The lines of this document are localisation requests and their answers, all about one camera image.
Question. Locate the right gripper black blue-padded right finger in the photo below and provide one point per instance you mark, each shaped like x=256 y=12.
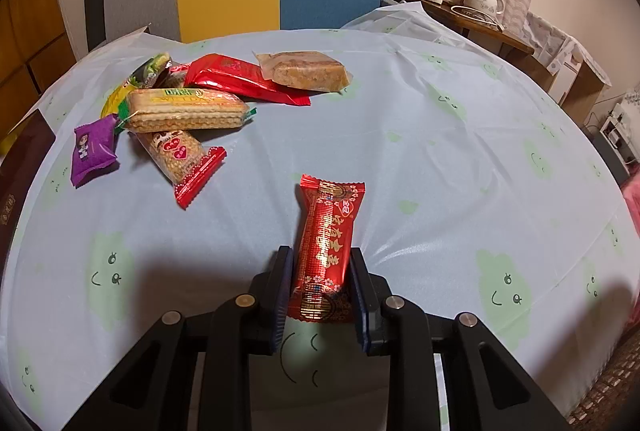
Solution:
x=443 y=364

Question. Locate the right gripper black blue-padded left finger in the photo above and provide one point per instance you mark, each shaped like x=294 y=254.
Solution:
x=201 y=360

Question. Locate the small red candy packet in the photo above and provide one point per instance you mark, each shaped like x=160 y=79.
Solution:
x=318 y=294

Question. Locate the sesame bar squirrel packet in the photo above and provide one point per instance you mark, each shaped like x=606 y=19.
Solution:
x=186 y=163

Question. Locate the purple snack packet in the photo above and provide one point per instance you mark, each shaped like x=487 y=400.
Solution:
x=94 y=149

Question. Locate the yellow green snack packet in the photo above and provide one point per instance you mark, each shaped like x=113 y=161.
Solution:
x=144 y=77

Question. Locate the orange clear small packet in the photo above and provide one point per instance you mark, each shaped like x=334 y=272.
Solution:
x=173 y=77

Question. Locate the light blue plastic tablecloth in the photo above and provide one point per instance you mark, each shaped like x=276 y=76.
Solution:
x=461 y=182

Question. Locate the gold and maroon tin box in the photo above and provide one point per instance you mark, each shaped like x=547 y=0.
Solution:
x=18 y=170

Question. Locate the cracker packet green ends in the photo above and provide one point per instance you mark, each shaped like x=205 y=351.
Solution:
x=158 y=110

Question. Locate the white cardboard box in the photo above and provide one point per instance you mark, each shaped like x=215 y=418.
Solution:
x=577 y=80

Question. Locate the red flat snack packet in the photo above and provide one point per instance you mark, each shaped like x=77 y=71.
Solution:
x=222 y=73

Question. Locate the clear-wrapped brown cake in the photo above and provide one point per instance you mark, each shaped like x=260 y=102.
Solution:
x=304 y=70

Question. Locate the wooden side table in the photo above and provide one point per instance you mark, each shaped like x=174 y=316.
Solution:
x=466 y=26

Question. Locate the wooden wardrobe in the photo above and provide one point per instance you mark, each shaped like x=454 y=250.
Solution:
x=35 y=52

